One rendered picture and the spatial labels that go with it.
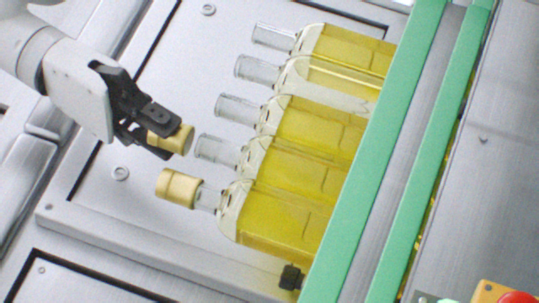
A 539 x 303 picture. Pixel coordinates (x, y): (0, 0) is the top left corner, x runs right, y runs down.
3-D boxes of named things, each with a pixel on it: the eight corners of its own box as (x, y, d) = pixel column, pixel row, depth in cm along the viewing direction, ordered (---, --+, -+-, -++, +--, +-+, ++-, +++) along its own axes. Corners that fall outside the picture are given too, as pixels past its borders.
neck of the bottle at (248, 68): (280, 76, 128) (241, 63, 129) (281, 60, 125) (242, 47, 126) (271, 95, 126) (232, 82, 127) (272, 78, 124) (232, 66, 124)
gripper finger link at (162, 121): (117, 111, 120) (165, 141, 118) (115, 93, 118) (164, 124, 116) (136, 93, 122) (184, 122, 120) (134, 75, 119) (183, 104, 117)
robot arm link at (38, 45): (23, 101, 129) (40, 113, 128) (12, 54, 121) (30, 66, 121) (64, 61, 132) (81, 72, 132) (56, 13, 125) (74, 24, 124)
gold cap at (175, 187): (194, 215, 118) (156, 201, 119) (205, 184, 119) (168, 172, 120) (189, 205, 115) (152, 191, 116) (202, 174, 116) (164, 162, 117)
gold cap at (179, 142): (195, 138, 123) (159, 126, 124) (194, 119, 120) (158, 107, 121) (183, 162, 121) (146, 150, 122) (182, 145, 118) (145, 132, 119)
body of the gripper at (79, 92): (34, 108, 128) (106, 156, 125) (23, 55, 120) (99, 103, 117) (75, 69, 132) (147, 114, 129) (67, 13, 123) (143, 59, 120)
